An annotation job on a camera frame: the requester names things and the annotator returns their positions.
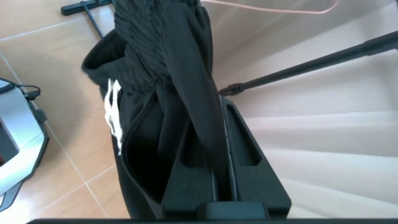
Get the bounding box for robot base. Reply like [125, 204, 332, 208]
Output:
[0, 77, 50, 212]

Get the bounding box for black clothes rack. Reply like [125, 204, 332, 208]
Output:
[60, 0, 398, 97]

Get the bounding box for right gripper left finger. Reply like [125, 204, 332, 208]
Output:
[160, 133, 218, 218]

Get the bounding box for black shorts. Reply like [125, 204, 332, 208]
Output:
[81, 0, 229, 220]

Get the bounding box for pink clothes hanger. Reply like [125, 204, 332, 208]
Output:
[200, 0, 340, 15]

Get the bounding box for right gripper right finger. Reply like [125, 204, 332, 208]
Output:
[219, 96, 292, 218]

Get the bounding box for beige curtain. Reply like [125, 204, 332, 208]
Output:
[198, 0, 398, 218]

